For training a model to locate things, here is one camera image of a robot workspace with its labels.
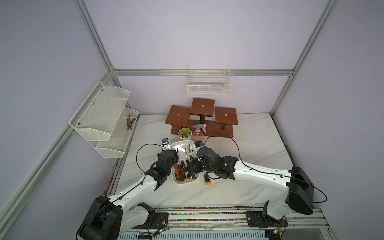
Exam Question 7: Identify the long yellow-dotted flathead screwdriver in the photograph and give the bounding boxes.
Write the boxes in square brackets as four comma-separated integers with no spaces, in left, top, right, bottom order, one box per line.
[186,146,192,180]

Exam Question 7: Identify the stubby black yellow screwdriver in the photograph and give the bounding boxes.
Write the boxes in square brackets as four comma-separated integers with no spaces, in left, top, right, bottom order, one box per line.
[204,172,211,186]

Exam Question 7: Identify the white plastic storage box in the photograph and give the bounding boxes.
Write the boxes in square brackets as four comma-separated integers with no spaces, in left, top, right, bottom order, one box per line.
[171,140,201,186]

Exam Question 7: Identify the black orange hex-collar screwdriver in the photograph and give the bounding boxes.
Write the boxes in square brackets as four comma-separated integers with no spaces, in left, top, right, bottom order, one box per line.
[177,149,187,182]

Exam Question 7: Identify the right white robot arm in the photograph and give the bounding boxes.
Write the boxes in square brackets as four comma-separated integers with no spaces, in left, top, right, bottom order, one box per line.
[189,147,315,229]

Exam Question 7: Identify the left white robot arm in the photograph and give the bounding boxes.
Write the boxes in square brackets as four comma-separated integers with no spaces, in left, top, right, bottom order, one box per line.
[76,150,178,240]

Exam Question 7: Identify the pink spray bottle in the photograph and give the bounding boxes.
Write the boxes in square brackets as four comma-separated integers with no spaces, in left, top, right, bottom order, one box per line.
[191,124,207,143]

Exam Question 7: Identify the potted green succulent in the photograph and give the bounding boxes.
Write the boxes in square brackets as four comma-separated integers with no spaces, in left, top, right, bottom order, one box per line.
[178,128,193,141]

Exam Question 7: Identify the brown wooden tiered stand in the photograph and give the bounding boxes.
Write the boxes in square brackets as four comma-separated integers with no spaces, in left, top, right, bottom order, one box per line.
[165,98,239,138]

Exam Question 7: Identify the white mesh lower shelf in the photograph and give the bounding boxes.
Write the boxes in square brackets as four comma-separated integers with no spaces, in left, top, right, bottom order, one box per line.
[96,108,139,159]

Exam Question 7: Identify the white mesh shelf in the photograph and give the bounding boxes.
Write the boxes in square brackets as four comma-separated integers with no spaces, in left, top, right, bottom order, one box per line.
[96,108,139,159]
[69,82,130,142]

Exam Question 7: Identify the brown twigs in shelf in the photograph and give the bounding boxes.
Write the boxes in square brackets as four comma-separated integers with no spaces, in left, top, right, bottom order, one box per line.
[126,114,137,130]

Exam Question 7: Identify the white mesh upper shelf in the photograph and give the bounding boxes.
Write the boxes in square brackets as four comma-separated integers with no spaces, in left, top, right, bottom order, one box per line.
[69,82,130,142]

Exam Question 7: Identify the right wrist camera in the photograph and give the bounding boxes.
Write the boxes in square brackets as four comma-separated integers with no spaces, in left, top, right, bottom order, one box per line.
[195,141,204,149]

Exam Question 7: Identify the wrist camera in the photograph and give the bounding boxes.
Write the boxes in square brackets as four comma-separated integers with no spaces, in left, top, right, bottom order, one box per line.
[162,138,172,150]
[195,141,204,149]

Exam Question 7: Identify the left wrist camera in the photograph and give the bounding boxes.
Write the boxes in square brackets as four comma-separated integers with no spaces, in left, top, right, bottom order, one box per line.
[162,138,172,150]

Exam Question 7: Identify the white wire wall basket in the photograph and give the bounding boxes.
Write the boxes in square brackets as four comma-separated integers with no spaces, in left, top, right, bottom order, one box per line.
[187,65,232,97]

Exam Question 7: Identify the aluminium frame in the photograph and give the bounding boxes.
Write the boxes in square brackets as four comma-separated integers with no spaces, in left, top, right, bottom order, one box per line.
[0,0,340,217]

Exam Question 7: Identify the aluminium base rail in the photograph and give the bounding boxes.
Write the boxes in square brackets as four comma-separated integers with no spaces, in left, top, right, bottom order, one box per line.
[119,206,336,240]

